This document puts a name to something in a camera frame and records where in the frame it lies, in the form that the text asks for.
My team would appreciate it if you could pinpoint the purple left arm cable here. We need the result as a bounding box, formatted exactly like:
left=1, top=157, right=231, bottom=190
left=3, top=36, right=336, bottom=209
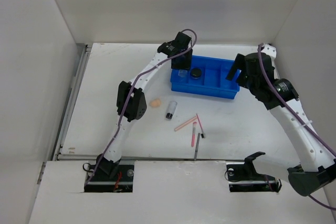
left=85, top=28, right=197, bottom=185

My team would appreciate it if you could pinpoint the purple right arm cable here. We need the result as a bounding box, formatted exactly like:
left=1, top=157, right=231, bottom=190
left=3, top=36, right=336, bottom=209
left=257, top=43, right=336, bottom=211

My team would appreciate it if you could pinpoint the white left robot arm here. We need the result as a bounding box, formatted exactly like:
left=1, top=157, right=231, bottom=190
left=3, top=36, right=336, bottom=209
left=93, top=29, right=197, bottom=180

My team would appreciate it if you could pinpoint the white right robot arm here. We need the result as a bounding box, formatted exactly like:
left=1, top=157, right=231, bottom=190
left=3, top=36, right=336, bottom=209
left=226, top=52, right=335, bottom=197

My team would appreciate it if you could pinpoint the thin pink brush black tip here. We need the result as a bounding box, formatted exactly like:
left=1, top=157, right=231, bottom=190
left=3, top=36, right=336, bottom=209
left=196, top=113, right=206, bottom=138

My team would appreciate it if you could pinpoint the beige pink pencil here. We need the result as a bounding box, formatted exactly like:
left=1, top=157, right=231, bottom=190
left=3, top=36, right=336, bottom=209
left=174, top=116, right=197, bottom=132

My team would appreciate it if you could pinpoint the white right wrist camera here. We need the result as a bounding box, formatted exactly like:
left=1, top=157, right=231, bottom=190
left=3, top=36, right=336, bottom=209
left=260, top=44, right=277, bottom=60

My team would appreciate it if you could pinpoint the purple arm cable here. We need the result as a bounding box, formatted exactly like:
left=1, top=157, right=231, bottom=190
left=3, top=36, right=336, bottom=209
left=85, top=28, right=197, bottom=185
left=257, top=43, right=336, bottom=211

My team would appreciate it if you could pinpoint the peach makeup sponge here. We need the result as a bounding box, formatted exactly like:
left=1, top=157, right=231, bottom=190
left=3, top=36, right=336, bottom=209
left=150, top=99, right=162, bottom=108

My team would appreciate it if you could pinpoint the grey makeup pen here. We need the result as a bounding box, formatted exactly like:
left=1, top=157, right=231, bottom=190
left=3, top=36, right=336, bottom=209
left=193, top=133, right=201, bottom=161

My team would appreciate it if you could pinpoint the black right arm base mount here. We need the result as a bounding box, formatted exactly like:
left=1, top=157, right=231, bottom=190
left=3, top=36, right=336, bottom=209
left=224, top=152, right=282, bottom=193

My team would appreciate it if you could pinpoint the black round compact jar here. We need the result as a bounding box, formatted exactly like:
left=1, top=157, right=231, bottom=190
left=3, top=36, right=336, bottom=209
left=190, top=68, right=202, bottom=79

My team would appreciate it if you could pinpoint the aluminium rail right edge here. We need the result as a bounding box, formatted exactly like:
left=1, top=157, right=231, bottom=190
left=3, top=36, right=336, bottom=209
left=268, top=43, right=286, bottom=79

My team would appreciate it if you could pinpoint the blue plastic organizer tray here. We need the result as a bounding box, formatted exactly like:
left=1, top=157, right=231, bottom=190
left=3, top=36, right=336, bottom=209
left=170, top=56, right=240, bottom=99

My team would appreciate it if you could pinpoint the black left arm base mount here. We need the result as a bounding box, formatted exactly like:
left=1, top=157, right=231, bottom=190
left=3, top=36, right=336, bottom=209
left=83, top=159, right=134, bottom=193

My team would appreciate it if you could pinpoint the clear bottle black cap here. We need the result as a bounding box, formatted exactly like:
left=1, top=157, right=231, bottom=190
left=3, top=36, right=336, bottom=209
left=165, top=101, right=177, bottom=120

